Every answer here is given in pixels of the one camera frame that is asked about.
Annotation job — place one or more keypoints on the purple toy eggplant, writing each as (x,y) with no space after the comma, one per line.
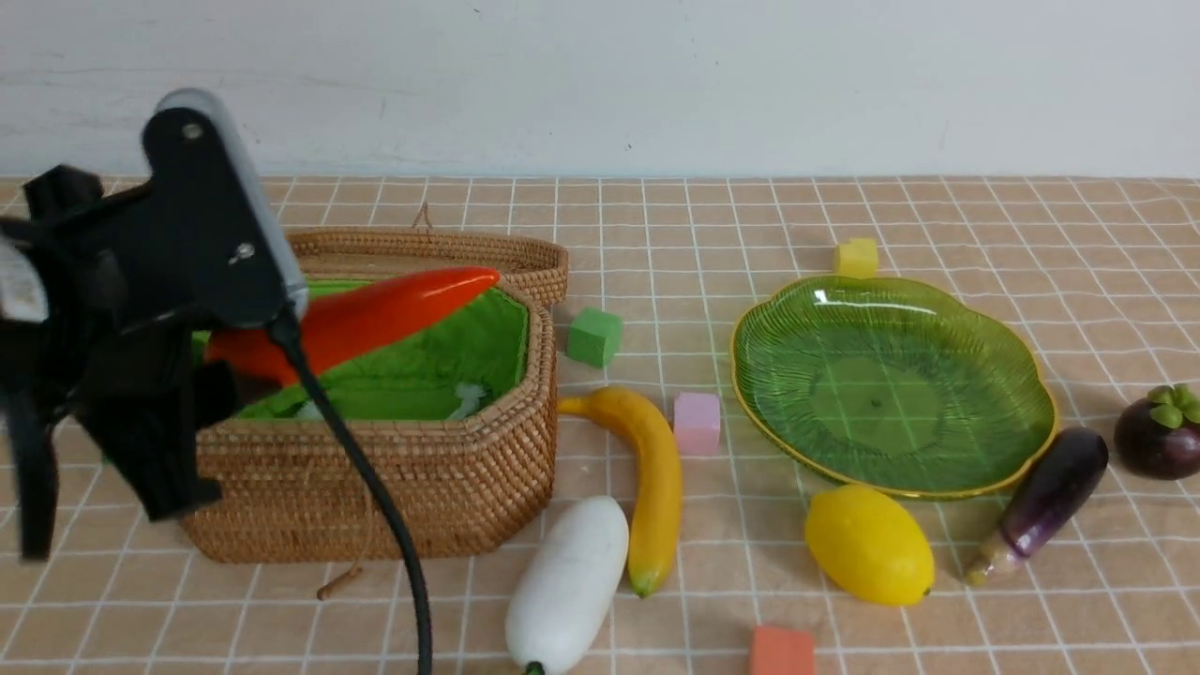
(1052,491)

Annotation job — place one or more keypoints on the green foam cube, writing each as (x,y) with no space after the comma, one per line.
(594,337)

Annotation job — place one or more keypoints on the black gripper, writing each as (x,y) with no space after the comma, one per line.
(97,325)

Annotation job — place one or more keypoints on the dark purple toy mangosteen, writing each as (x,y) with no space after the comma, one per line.
(1158,435)

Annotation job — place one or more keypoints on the yellow foam cube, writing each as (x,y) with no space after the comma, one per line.
(857,258)

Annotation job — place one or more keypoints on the pink foam cube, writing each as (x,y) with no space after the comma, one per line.
(698,424)

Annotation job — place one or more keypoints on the green glass leaf plate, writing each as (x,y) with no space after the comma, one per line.
(892,384)

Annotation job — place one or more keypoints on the green fabric basket lining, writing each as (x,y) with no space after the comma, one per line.
(445,372)

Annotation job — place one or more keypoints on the yellow toy lemon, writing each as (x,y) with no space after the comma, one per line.
(870,546)

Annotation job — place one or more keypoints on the wrist camera with grey mount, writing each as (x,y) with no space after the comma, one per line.
(237,265)

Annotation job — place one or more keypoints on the yellow toy banana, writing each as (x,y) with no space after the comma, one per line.
(658,511)

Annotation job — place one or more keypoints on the white toy radish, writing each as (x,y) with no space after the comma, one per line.
(562,600)

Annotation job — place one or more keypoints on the orange toy carrot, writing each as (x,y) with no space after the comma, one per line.
(342,326)

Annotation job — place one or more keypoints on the orange foam cube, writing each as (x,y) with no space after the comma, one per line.
(778,650)

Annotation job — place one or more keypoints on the woven rattan basket lid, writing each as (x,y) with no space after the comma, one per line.
(538,268)

